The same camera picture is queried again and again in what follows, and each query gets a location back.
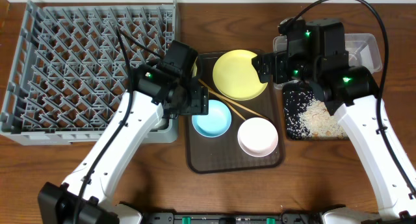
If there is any clear plastic bin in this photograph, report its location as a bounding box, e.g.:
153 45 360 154
273 33 382 90

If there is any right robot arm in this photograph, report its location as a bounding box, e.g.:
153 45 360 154
252 19 415 223

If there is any light blue bowl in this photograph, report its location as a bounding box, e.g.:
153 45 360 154
191 99 232 138

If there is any black waste tray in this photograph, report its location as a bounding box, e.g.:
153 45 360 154
281 82 350 141

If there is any wooden chopstick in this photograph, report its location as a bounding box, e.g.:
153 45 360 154
208 89 268 119
198 79 246 121

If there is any rice food waste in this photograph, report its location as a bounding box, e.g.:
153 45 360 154
285 90 348 140

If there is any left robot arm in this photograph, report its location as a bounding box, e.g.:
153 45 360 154
38 40 209 223

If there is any grey dishwasher rack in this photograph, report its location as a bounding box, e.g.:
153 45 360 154
1 1 180 145

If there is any pink bowl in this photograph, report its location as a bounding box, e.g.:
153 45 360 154
237 118 279 158

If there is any brown serving tray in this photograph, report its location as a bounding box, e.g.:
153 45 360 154
181 49 285 173

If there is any wooden chopstick lower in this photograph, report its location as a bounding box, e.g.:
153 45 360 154
208 89 268 119

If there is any yellow plate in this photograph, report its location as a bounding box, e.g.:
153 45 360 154
212 49 267 101

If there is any wooden chopstick upper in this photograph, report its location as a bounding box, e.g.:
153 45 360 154
198 79 246 121

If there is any small white cup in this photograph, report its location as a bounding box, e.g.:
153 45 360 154
152 118 169 131

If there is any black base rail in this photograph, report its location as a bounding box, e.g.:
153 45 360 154
120 203 368 224

